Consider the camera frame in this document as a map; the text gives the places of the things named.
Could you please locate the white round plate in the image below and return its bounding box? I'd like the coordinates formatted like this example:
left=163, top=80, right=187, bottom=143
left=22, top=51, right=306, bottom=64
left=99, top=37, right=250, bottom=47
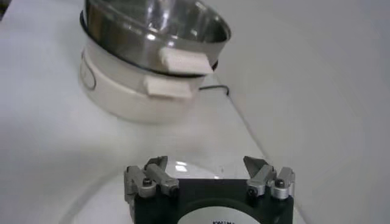
left=59, top=156, right=305, bottom=224

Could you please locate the white electric cooking pot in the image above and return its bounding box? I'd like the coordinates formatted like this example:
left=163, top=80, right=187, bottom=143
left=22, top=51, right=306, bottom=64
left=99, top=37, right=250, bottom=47
left=78, top=39, right=220, bottom=124

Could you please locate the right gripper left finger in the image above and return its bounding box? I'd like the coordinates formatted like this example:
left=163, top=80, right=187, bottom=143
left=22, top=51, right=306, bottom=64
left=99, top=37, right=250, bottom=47
left=123, top=155, right=180, bottom=203

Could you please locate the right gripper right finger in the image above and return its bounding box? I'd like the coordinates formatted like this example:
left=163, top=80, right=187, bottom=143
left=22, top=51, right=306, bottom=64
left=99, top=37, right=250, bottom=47
left=243, top=156, right=296, bottom=200

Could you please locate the stainless steel steamer basket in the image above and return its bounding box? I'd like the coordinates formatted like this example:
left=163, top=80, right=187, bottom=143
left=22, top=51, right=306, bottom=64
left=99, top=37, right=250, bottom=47
left=79, top=0, right=232, bottom=77

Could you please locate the black pot power cord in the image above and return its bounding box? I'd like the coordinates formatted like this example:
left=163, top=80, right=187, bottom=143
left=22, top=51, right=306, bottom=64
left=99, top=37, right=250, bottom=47
left=199, top=84, right=230, bottom=96

